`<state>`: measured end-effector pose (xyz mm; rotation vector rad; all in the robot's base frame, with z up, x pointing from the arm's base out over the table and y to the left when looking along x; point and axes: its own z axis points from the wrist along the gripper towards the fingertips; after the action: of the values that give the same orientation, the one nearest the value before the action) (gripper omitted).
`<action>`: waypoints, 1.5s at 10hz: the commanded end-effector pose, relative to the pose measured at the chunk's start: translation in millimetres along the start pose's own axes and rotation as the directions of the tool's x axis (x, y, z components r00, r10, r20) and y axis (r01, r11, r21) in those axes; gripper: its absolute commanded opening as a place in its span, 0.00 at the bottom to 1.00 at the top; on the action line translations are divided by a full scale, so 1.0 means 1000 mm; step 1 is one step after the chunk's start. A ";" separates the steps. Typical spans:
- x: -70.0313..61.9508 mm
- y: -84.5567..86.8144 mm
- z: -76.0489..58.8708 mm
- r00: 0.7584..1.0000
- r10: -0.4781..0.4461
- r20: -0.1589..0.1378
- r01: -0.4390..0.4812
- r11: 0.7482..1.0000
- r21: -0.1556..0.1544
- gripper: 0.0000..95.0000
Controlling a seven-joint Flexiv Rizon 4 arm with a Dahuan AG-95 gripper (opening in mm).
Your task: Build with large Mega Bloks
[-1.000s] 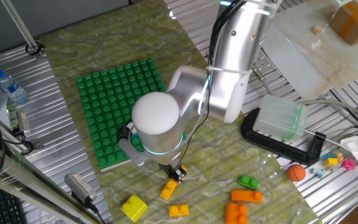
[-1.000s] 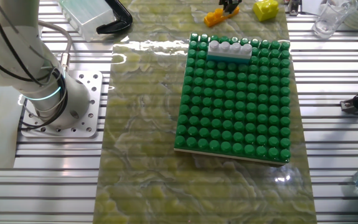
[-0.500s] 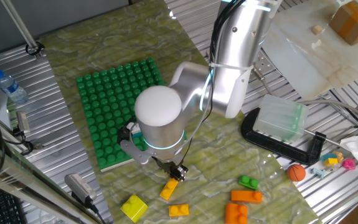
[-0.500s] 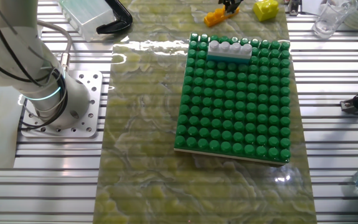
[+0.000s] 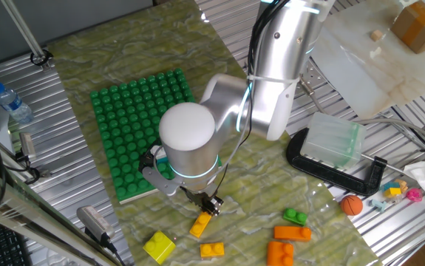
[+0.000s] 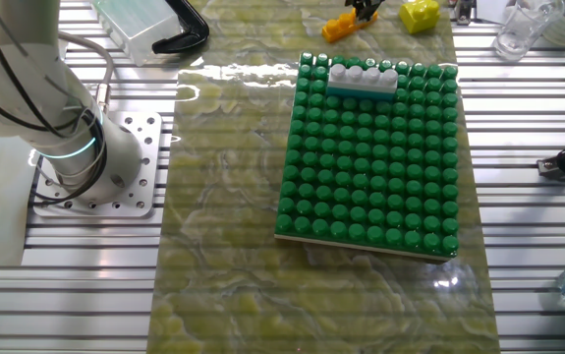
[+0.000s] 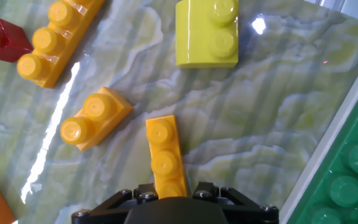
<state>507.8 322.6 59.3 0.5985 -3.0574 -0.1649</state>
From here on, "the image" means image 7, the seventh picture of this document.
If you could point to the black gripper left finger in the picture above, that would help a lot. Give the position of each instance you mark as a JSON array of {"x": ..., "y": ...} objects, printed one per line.
[{"x": 110, "y": 208}]

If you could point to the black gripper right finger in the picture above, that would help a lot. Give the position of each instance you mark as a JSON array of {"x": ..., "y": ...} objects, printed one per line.
[{"x": 247, "y": 211}]

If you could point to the amber four-stud brick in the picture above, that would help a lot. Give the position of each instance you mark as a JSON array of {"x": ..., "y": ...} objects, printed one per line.
[{"x": 165, "y": 155}]

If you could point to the amber two-stud brick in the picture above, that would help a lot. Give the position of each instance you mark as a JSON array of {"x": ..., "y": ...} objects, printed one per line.
[{"x": 104, "y": 121}]

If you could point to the green marble pattern mat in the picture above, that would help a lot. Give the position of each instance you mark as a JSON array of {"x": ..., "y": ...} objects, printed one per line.
[{"x": 244, "y": 109}]

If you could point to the green studded baseplate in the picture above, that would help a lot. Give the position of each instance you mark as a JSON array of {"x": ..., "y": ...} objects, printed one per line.
[{"x": 353, "y": 158}]

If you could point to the amber thick long brick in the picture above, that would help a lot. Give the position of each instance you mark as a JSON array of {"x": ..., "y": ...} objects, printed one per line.
[{"x": 63, "y": 34}]

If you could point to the lime yellow square brick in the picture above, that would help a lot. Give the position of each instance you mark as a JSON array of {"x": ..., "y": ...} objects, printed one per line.
[{"x": 197, "y": 37}]

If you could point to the dark red brick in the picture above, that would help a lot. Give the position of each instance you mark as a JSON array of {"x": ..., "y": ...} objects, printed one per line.
[{"x": 9, "y": 43}]

